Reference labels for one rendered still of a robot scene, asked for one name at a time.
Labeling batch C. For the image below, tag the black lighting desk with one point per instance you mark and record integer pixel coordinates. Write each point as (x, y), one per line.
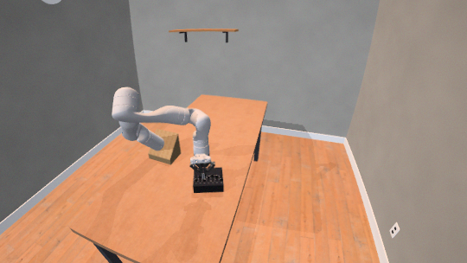
(214, 183)

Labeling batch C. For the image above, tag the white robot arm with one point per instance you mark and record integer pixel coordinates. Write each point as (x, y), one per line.
(125, 111)

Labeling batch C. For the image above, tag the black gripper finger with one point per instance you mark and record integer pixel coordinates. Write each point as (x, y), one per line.
(209, 168)
(196, 169)

